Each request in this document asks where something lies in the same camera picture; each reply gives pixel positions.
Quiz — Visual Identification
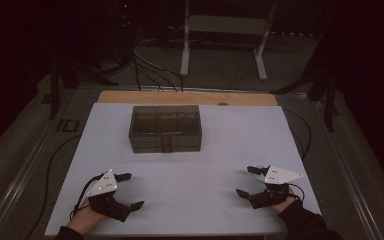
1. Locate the aluminium floor rail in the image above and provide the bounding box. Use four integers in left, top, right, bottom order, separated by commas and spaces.
313, 99, 384, 240
0, 87, 78, 240

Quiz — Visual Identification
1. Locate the white metal stand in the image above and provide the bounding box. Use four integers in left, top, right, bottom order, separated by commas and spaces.
179, 0, 280, 82

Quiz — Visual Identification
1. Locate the wooden table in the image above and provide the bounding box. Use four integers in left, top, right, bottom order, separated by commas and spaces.
97, 89, 279, 107

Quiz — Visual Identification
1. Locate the white table mat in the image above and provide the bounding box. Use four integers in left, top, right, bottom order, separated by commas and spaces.
44, 102, 322, 238

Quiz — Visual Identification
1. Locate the person's left hand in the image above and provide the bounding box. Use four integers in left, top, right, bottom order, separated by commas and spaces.
67, 198, 106, 236

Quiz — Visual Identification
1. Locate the hand-held gripper cable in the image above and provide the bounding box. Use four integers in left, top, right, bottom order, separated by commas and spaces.
70, 172, 106, 221
287, 182, 306, 202

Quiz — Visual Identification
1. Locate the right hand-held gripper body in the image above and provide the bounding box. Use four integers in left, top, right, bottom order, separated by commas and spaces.
247, 165, 305, 210

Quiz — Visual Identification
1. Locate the smoky clear drawer box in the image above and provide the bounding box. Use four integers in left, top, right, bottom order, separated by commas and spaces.
128, 104, 203, 154

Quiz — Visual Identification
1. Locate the black floor cable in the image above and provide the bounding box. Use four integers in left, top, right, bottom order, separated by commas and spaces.
282, 108, 313, 163
24, 134, 82, 240

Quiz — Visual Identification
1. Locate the person's right hand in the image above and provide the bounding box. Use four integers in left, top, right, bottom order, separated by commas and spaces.
269, 187, 301, 215

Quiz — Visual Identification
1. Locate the grey floor cable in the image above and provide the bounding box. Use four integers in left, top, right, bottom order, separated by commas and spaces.
132, 37, 185, 93

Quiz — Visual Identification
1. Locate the black tripod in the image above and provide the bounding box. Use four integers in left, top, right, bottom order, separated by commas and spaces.
269, 31, 342, 133
47, 54, 120, 121

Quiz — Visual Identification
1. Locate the left hand-held gripper cable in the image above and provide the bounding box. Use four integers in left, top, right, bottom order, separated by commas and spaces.
70, 172, 106, 221

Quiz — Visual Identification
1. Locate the right hand-held gripper cable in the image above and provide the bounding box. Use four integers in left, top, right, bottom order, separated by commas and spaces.
287, 182, 306, 202

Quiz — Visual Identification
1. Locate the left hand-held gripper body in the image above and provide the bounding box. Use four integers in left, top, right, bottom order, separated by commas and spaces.
85, 168, 133, 223

